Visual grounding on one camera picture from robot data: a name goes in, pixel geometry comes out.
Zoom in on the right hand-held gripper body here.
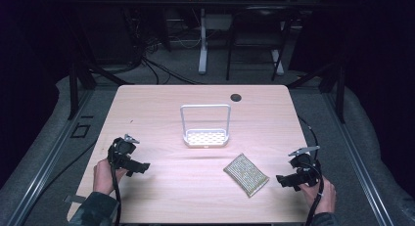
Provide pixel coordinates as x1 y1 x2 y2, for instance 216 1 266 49
288 145 323 188

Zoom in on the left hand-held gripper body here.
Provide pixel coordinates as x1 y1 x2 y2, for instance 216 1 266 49
107 133 142 172

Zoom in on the person's right hand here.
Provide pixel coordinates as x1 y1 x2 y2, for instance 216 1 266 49
298 176 338 216

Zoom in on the person's left hand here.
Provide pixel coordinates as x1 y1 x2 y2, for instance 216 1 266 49
92 158 128 197

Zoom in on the green mesh sponge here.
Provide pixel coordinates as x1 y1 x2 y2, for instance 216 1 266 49
222 153 270 199

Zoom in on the black tape square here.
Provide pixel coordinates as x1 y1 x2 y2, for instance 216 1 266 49
69 122 92 139

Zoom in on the grey tape strip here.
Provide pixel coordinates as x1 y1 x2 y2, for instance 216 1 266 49
63 194 88 204

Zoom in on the white sponge rack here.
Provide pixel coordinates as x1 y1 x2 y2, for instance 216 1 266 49
179 103 232 149

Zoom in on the black metal stand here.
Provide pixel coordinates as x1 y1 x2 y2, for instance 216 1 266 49
286 58 346 124
67 58 135 121

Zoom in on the black chair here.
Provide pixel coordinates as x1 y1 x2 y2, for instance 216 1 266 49
225 4 293 82

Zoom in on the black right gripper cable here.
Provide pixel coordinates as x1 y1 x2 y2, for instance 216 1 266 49
297 115 326 226

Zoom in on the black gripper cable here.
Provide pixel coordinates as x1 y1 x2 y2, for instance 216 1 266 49
110 144 123 226
297 115 326 226

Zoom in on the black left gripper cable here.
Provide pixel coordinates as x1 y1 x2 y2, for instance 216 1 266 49
110 144 123 226

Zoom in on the aluminium floor rail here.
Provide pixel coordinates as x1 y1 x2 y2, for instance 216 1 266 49
6 88 96 226
321 90 397 226

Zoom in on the bundle of floor cables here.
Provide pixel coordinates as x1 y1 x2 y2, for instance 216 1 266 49
97 4 209 87

